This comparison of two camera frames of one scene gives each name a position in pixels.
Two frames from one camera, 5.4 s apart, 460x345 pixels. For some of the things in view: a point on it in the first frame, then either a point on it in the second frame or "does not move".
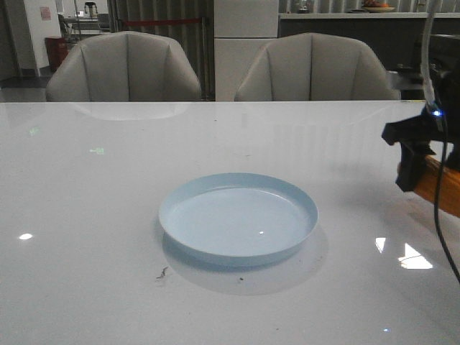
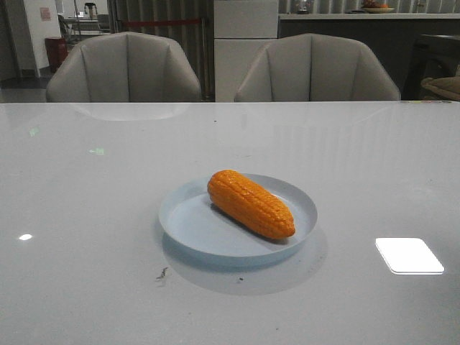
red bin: [57, 48] does not move
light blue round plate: [237, 219] does not move
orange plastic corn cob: [449, 191] -> [236, 195]
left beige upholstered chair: [123, 66] does not move
